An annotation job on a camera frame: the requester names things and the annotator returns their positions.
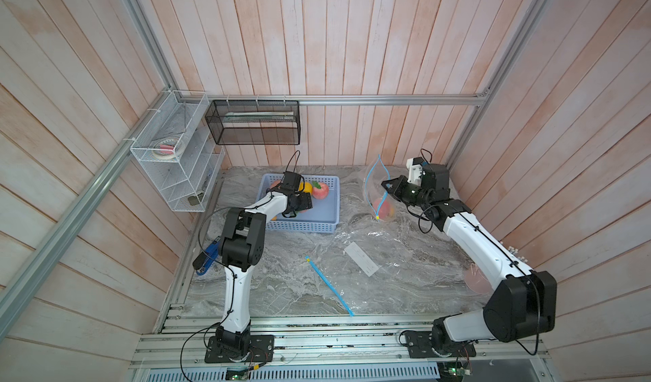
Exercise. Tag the large pink peach front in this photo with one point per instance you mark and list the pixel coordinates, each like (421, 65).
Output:
(384, 209)

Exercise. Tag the clear zip-top bag with label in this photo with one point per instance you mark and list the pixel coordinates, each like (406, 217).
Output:
(402, 272)

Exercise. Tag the blue object beside table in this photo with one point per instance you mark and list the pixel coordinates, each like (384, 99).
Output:
(206, 258)

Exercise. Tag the white wire mesh shelf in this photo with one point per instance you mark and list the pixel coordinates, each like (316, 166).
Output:
(187, 182)

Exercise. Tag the light blue plastic basket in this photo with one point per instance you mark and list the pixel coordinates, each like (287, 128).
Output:
(323, 217)

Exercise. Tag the pink peach back right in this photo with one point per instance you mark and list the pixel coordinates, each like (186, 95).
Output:
(320, 190)

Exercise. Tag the clear zip-top bag blue zipper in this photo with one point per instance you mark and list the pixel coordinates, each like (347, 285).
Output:
(375, 173)

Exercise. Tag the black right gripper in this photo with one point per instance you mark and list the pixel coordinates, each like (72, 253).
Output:
(401, 183)

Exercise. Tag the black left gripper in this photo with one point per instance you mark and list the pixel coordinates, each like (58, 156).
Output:
(306, 201)

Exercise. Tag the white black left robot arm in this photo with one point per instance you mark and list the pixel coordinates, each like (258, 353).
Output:
(242, 245)

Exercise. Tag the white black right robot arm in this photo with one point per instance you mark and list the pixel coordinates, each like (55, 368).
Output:
(523, 302)

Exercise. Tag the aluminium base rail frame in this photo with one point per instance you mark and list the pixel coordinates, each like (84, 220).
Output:
(332, 348)

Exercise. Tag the black mesh wall basket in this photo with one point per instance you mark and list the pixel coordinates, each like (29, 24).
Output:
(254, 122)

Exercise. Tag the yellow red peach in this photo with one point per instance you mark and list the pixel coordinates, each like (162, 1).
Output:
(306, 187)

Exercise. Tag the pink pencil holder tin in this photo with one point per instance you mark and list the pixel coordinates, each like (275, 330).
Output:
(476, 281)

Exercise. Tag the tape roll on shelf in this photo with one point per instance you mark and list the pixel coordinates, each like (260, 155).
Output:
(168, 148)

